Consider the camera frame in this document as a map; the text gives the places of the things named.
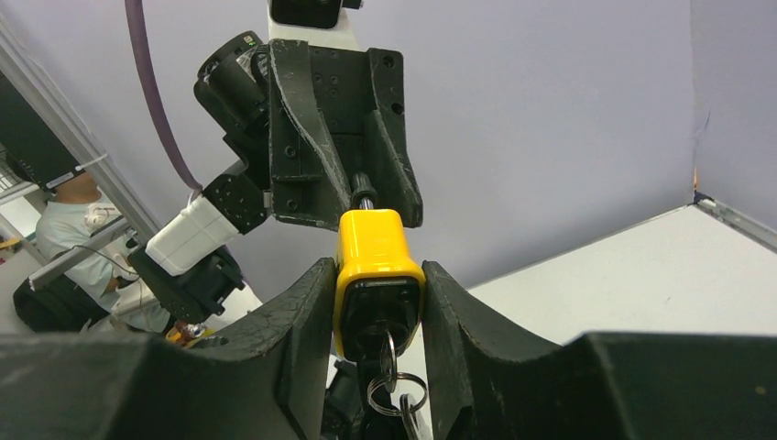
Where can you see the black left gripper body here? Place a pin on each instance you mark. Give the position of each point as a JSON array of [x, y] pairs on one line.
[[342, 85]]

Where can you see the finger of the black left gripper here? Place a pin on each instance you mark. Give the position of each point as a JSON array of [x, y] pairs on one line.
[[388, 162], [307, 180]]

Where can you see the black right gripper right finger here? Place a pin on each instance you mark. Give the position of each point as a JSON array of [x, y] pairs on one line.
[[490, 378]]

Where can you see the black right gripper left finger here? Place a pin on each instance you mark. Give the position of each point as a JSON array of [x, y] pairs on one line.
[[262, 377]]

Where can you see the yellow padlock with keys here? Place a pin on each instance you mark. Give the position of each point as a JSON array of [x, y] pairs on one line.
[[378, 300]]

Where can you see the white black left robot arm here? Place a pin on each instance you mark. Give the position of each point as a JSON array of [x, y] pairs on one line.
[[186, 263]]

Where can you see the person in white shirt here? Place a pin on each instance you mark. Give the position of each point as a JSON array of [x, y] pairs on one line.
[[86, 293]]

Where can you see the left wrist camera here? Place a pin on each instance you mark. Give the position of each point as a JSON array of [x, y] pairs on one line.
[[322, 23]]

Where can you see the aluminium rail frame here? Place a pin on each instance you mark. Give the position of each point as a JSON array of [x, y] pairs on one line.
[[45, 98]]

